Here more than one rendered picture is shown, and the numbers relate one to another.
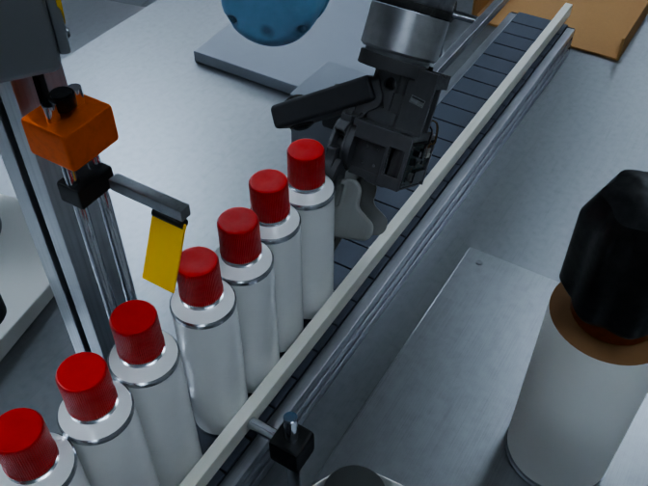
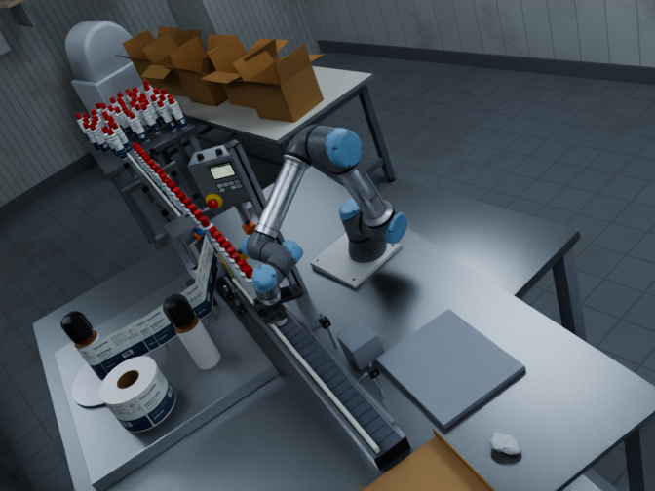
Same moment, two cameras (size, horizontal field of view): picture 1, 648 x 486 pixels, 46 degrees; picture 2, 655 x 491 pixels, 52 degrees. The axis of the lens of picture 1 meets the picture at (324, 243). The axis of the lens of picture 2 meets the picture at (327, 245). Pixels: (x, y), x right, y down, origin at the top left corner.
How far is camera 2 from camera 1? 2.48 m
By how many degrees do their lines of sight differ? 90
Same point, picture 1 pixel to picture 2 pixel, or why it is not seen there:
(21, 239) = (356, 267)
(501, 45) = (374, 417)
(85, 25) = (502, 274)
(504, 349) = (238, 360)
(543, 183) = (301, 414)
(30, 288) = (333, 271)
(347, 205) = not seen: hidden behind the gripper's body
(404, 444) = (232, 333)
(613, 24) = not seen: outside the picture
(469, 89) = (349, 392)
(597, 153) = (304, 442)
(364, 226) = not seen: hidden behind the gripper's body
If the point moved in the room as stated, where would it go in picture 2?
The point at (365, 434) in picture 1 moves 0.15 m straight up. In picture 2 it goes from (239, 327) to (222, 297)
